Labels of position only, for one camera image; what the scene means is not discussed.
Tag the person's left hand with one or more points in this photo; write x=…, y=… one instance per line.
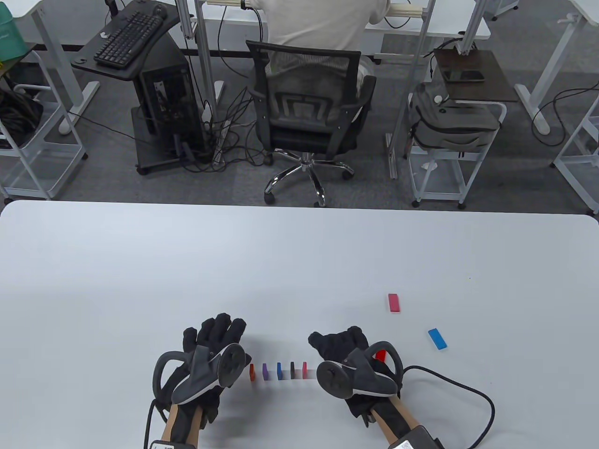
x=215, y=332

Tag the red domino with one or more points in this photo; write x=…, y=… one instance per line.
x=381, y=354

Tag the black monitor pole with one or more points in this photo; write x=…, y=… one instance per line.
x=112, y=4

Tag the light blue domino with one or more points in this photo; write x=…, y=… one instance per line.
x=437, y=338

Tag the white desk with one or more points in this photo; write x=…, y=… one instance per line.
x=60, y=51
x=556, y=61
x=407, y=28

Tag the white power strip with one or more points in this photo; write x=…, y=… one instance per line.
x=222, y=140

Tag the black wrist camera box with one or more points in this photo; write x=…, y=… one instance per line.
x=171, y=445
x=416, y=439

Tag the black computer tower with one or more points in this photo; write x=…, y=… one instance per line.
x=168, y=103

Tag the beige wooden rail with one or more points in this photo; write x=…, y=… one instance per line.
x=405, y=9

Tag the person's right forearm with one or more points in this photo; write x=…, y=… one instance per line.
x=409, y=418

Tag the green storage box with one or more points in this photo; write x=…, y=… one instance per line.
x=8, y=32

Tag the black bag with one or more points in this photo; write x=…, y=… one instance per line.
x=16, y=117

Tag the white wheeled cart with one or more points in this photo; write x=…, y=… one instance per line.
x=442, y=177
x=42, y=163

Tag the black mesh office chair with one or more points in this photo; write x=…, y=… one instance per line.
x=309, y=140

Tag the person's left forearm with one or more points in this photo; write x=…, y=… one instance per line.
x=169, y=425

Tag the aluminium frame post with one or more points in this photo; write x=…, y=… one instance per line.
x=206, y=56

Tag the black keyboard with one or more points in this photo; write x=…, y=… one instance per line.
x=127, y=38

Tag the grey tracking controller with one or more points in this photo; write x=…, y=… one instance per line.
x=369, y=381
x=199, y=381

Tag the black computer mouse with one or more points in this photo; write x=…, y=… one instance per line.
x=160, y=8

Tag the white desk frame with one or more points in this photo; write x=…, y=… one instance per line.
x=575, y=177

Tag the black computer cart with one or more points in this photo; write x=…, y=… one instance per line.
x=86, y=63

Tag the grey backpack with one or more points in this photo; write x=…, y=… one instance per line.
x=449, y=121

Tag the black smartphone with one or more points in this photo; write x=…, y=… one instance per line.
x=463, y=76

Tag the person's right hand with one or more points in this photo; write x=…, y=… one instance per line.
x=337, y=346

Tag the brown wooden board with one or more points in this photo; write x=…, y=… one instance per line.
x=472, y=61

